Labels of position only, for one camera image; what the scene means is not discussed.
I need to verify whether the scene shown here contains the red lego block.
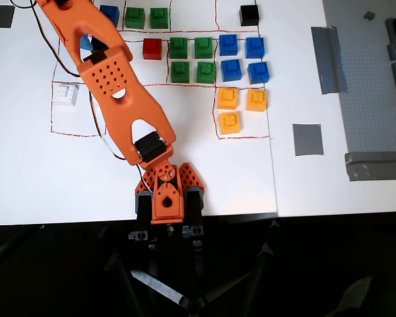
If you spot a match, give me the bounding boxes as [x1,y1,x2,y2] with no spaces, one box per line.
[143,38,163,61]

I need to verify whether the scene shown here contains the grey tape square marker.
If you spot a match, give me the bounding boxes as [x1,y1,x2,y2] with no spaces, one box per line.
[292,123,325,157]

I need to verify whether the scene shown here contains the black tripod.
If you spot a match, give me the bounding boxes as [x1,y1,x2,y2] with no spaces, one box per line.
[102,224,280,317]

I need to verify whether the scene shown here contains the blue lego block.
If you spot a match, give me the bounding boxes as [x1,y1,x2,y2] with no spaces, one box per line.
[247,61,271,85]
[100,4,120,28]
[218,34,240,57]
[244,36,266,59]
[220,59,243,83]

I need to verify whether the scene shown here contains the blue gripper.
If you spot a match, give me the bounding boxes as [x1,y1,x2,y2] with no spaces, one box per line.
[80,34,96,52]

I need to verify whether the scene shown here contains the grey table clamp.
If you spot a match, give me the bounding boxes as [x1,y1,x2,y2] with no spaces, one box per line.
[128,190,153,242]
[181,186,206,248]

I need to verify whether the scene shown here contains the green lego block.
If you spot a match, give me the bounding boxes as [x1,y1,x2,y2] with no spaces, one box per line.
[168,36,189,60]
[194,36,215,60]
[124,7,147,29]
[196,61,216,85]
[170,61,191,84]
[149,7,170,30]

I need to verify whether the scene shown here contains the white lego block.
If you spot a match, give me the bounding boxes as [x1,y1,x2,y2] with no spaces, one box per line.
[51,83,79,108]

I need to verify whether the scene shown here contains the smooth grey tape strip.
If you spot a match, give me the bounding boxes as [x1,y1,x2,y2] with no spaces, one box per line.
[310,25,348,96]

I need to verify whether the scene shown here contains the grey lego baseplate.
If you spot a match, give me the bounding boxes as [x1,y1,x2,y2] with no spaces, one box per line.
[322,0,396,155]

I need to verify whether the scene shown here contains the striped servo cable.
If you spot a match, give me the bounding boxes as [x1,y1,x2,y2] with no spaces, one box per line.
[88,90,152,193]
[9,0,84,79]

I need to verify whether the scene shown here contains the yellow lego block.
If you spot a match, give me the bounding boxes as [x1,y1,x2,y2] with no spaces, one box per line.
[246,88,268,112]
[216,87,239,110]
[218,112,242,135]

